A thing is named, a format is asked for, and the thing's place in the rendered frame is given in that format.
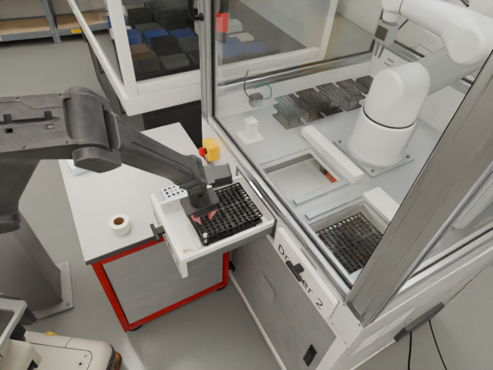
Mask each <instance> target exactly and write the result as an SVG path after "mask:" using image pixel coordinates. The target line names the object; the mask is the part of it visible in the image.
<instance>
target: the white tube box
mask: <svg viewBox="0 0 493 370"><path fill-rule="evenodd" d="M175 187H177V188H178V190H177V191H175V190H174V188H175ZM170 189H173V192H172V193H171V192H170ZM186 193H187V191H186V190H185V189H180V187H179V186H177V185H175V184H173V185H171V186H167V187H165V188H163V189H161V196H162V197H163V199H164V200H169V199H171V198H174V197H177V196H180V195H183V194H186Z"/></svg>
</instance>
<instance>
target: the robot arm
mask: <svg viewBox="0 0 493 370"><path fill-rule="evenodd" d="M52 125H54V127H53V128H49V127H48V126H52ZM42 159H72V160H73V164H74V166H75V167H78V168H81V169H84V170H89V171H92V172H95V173H105V172H108V171H111V170H115V169H117V168H118V167H121V166H122V164H126V165H128V166H131V167H134V168H136V169H139V170H143V171H145V172H148V173H152V174H154V175H158V176H161V177H163V178H166V179H168V180H170V181H172V182H173V183H174V184H175V185H177V186H179V187H180V189H185V190H186V191H187V195H188V197H185V198H182V199H180V204H181V205H182V207H183V210H184V211H185V213H186V216H187V217H188V218H189V216H191V218H192V219H193V220H194V221H195V222H198V223H199V224H200V225H201V222H200V217H201V216H202V215H204V214H207V215H208V218H209V220H211V218H212V216H213V215H214V214H215V213H216V212H217V206H216V205H217V204H219V205H220V200H219V198H218V197H217V195H216V193H215V191H214V190H213V188H217V187H220V186H226V185H229V184H232V183H233V177H232V173H231V170H230V165H229V164H223V165H219V166H214V167H212V166H211V165H210V164H209V165H205V166H203V164H202V159H201V158H200V157H198V156H195V155H193V154H191V155H183V154H181V153H178V152H177V151H175V150H173V149H171V148H169V147H167V146H166V145H163V144H162V143H160V142H158V141H156V140H154V139H152V138H150V137H149V136H147V135H145V134H143V133H141V132H139V131H137V130H136V129H134V128H132V127H130V126H129V125H128V124H127V123H125V122H124V121H123V120H122V118H121V117H119V116H118V115H116V114H115V113H113V112H112V108H111V104H110V100H108V99H107V98H104V97H103V96H102V95H100V94H98V93H96V92H95V91H93V90H91V89H90V88H88V87H85V86H80V85H76V86H71V87H67V88H65V89H64V90H63V92H62V93H53V94H41V95H19V96H7V97H0V234H3V233H9V232H13V231H16V230H18V229H20V228H21V225H20V223H21V216H20V214H19V212H18V203H19V200H20V198H21V195H22V194H23V192H24V190H25V188H26V186H27V184H28V182H29V180H30V178H31V177H32V175H33V173H34V171H35V169H36V167H37V165H38V164H39V162H40V161H41V160H42ZM207 185H209V186H210V185H211V187H209V188H207Z"/></svg>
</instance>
